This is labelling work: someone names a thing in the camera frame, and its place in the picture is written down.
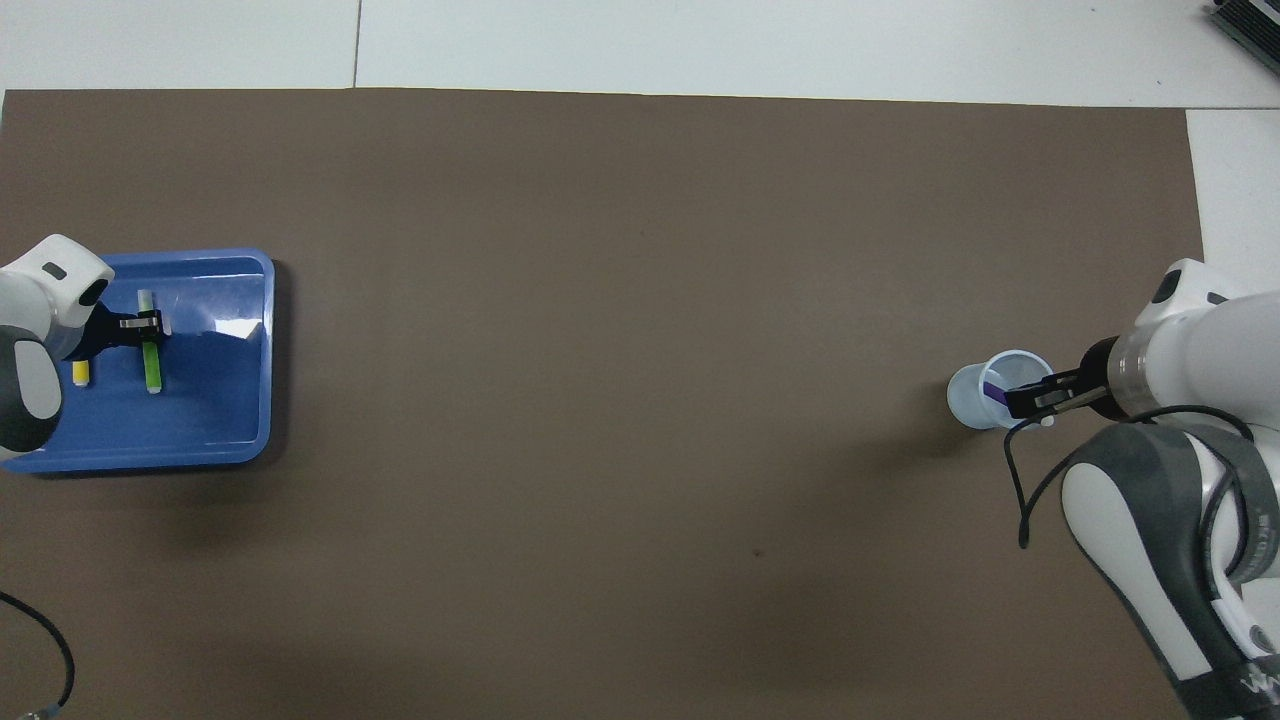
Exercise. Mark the grey ribbed device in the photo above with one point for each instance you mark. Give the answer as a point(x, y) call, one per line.
point(1250, 22)

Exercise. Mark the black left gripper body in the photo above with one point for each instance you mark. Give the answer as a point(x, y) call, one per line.
point(102, 328)

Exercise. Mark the translucent white plastic cup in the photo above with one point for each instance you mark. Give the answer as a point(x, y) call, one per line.
point(965, 400)

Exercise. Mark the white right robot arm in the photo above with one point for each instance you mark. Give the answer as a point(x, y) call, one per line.
point(1200, 360)

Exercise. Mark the green highlighter pen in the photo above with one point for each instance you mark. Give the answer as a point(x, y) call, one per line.
point(152, 368)

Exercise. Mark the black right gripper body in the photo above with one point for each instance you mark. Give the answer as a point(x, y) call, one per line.
point(1100, 378)

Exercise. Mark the yellow highlighter pen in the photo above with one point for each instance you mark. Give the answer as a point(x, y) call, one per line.
point(81, 374)

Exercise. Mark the purple highlighter pen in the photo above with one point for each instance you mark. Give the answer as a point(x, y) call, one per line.
point(994, 391)

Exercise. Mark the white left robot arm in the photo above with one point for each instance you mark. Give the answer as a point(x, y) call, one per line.
point(40, 300)

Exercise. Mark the large brown table mat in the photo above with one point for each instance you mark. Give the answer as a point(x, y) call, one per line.
point(640, 400)

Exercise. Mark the blue plastic tray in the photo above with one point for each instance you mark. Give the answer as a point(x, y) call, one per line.
point(210, 420)

